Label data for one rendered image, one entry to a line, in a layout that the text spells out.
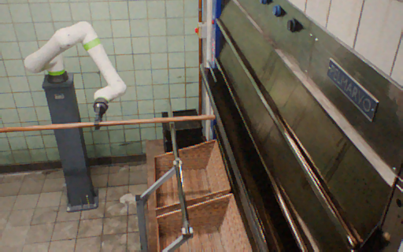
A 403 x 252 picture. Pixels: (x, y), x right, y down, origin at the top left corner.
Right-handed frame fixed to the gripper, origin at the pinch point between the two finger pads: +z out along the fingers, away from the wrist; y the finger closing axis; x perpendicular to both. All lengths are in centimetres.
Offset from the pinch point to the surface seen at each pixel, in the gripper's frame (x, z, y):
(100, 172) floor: 23, -105, 120
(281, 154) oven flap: -83, 90, -36
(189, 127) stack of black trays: -59, -34, 29
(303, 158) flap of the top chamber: -79, 117, -54
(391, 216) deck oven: -83, 153, -66
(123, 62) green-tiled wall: -10, -119, 10
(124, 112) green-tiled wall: -6, -118, 60
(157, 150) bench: -34, -55, 62
